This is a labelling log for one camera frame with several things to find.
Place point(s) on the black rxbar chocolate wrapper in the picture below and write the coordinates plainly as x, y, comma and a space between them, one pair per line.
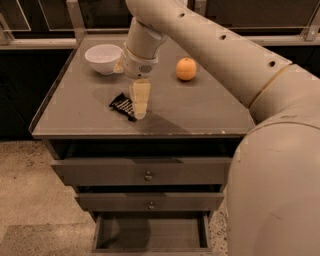
123, 105

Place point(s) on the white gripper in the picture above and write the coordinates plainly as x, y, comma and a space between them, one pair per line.
137, 67

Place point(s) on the grey top drawer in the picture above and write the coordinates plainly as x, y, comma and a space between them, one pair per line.
126, 171

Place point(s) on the grey drawer cabinet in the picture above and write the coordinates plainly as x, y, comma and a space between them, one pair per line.
194, 119

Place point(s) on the white ceramic bowl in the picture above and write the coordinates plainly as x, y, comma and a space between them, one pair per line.
103, 58

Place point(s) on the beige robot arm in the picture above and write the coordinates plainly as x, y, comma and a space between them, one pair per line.
273, 190

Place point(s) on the orange fruit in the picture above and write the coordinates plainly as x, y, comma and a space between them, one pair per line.
186, 69

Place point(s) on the grey bottom drawer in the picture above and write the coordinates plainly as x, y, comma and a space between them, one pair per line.
152, 234

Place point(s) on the grey drawer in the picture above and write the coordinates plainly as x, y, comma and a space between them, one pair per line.
126, 171
134, 202
152, 234

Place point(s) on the metal railing frame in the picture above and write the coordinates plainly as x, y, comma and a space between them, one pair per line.
266, 22

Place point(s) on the grey middle drawer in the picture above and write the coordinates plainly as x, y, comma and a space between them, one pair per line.
134, 202

